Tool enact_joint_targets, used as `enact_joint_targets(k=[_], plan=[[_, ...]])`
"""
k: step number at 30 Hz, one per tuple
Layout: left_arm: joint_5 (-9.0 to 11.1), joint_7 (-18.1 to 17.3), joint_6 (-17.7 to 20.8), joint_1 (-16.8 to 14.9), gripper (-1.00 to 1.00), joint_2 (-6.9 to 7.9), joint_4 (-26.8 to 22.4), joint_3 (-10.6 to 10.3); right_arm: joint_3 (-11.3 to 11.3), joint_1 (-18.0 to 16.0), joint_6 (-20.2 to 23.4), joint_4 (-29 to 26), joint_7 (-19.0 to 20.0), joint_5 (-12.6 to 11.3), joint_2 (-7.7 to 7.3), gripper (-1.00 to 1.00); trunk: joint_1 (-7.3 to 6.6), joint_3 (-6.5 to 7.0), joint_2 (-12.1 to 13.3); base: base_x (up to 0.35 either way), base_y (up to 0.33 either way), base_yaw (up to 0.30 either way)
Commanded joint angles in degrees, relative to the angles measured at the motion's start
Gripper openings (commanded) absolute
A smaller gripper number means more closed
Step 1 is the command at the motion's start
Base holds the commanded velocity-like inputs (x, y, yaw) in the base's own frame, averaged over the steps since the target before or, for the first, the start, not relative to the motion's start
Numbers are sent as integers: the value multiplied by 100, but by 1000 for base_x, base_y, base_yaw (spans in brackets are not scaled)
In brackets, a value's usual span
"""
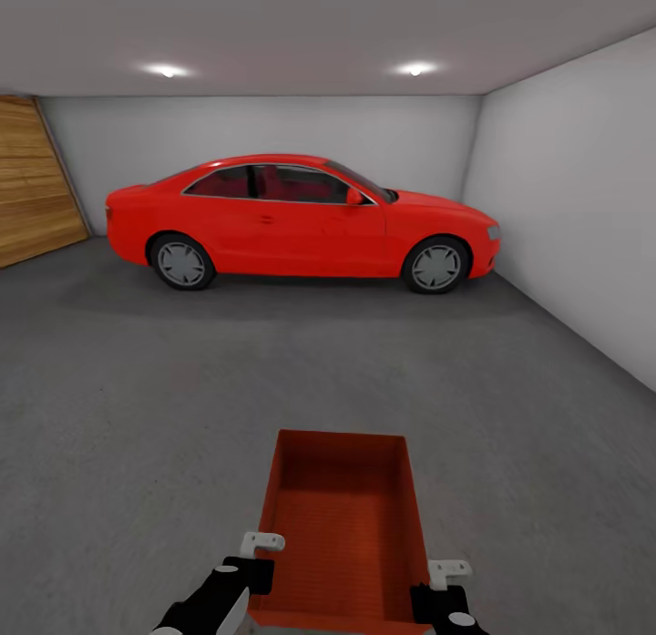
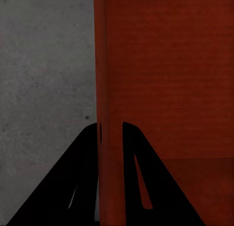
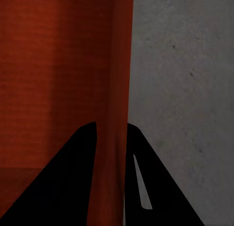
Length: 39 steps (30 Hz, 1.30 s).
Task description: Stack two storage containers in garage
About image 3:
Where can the storage box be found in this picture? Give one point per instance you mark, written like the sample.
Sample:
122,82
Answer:
65,64

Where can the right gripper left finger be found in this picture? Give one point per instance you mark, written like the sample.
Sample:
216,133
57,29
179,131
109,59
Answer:
59,195

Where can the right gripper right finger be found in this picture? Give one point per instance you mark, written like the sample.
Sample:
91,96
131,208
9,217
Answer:
170,206

